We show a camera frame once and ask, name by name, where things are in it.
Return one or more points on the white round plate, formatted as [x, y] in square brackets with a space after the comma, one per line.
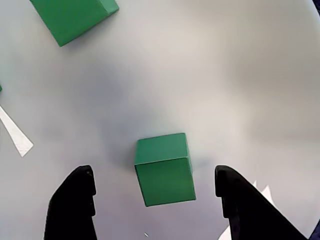
[200, 75]

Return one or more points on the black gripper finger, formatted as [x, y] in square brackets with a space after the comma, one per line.
[247, 215]
[70, 212]

